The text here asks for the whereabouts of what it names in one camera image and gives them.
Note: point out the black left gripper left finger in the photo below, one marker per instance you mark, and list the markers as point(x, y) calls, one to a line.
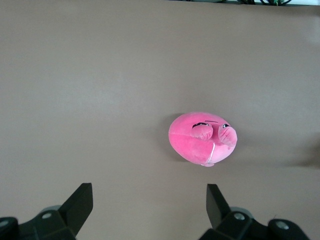
point(77, 207)

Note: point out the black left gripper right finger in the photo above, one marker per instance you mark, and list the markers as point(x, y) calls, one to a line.
point(217, 207)

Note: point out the pink round plush toy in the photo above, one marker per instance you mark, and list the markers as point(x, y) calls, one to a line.
point(190, 147)

